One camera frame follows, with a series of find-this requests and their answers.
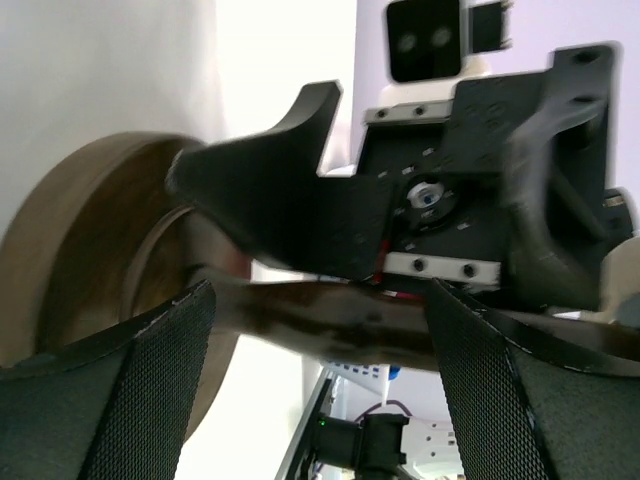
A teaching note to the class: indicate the white plastic perforated basket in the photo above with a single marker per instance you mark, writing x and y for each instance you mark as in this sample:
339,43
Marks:
374,378

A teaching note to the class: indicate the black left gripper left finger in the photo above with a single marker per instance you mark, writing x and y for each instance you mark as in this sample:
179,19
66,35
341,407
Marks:
115,405

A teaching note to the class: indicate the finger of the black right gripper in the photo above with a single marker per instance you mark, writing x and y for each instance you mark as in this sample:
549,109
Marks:
263,191

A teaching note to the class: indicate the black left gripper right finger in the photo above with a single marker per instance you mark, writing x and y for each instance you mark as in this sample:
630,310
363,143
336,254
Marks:
536,397

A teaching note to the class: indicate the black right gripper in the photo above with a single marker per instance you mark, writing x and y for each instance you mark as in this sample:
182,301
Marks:
503,193

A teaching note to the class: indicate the brown wooden round stand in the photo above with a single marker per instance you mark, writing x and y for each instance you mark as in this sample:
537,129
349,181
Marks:
99,240

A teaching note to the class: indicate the aluminium mounting rail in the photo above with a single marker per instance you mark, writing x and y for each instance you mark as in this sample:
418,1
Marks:
298,461

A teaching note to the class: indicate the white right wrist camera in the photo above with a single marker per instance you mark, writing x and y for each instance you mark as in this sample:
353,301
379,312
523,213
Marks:
432,46

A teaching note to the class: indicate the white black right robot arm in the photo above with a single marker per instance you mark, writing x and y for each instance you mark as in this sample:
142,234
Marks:
501,188

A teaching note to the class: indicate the cream mannequin head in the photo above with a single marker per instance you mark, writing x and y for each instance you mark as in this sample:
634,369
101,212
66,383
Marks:
620,285

